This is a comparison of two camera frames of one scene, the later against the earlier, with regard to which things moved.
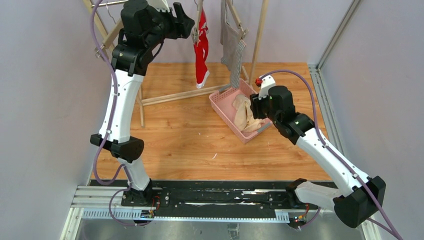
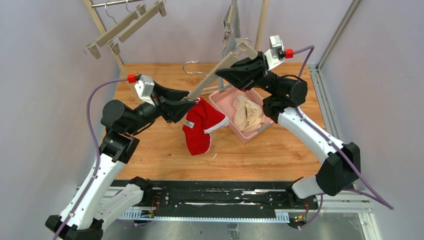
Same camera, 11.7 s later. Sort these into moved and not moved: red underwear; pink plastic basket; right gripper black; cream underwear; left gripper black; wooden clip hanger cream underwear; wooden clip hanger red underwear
Moved: left gripper black; right gripper black; wooden clip hanger red underwear; wooden clip hanger cream underwear; red underwear
Not moved: pink plastic basket; cream underwear
